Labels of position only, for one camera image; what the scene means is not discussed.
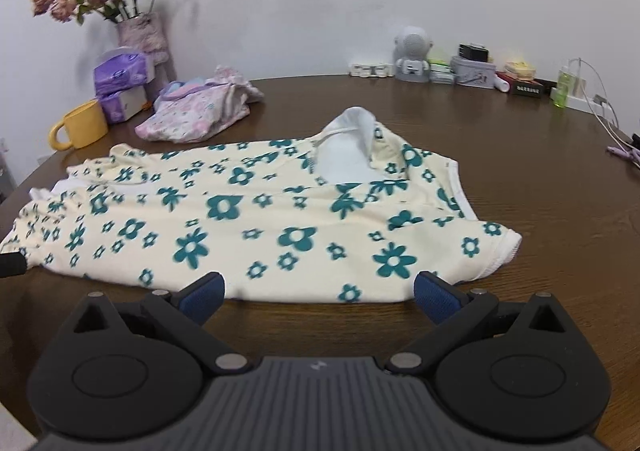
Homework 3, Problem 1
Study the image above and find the cream green flower shirt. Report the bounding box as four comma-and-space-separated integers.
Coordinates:
1, 107, 522, 303

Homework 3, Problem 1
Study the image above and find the pink floral storage bag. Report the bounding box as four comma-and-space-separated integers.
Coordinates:
134, 66, 265, 144

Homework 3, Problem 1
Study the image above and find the yellow mug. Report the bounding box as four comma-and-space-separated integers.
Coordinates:
48, 99, 108, 151

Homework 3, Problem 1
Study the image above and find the lower purple tissue pack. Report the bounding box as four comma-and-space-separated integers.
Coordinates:
99, 86, 148, 124

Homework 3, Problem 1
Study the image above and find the purple tissue pack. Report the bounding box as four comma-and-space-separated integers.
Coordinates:
99, 86, 148, 124
93, 47, 149, 96

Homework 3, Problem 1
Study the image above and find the white tube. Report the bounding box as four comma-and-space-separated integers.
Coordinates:
494, 76, 511, 93

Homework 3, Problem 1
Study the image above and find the black red box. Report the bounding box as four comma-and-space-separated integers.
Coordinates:
496, 72, 544, 99

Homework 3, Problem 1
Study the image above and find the green spray bottle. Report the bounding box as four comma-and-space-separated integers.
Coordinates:
552, 65, 574, 108

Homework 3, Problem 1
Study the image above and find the grey tin box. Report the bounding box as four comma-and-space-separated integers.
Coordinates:
450, 55, 496, 89

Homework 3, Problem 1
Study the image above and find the green white card stack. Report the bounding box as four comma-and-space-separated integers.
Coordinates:
428, 60, 456, 85

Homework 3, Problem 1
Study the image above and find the upper purple tissue pack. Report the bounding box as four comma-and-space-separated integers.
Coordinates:
93, 47, 149, 96

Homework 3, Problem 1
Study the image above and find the yellow sticky notes stack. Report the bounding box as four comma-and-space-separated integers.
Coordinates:
504, 61, 536, 80

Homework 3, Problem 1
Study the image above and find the white power strip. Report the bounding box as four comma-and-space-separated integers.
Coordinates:
566, 96, 614, 119

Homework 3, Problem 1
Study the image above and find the black small device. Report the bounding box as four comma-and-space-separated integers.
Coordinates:
458, 44, 489, 63

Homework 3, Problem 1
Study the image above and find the white astronaut figure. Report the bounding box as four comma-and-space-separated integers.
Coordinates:
394, 26, 433, 84

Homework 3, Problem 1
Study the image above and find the purple fuzzy vase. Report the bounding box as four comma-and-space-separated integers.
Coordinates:
116, 12, 176, 88

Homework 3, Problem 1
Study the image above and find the purple cable bundle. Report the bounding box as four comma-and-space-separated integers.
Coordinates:
605, 132, 640, 163

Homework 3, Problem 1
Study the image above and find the white cable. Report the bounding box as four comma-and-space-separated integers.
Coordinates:
566, 56, 633, 152

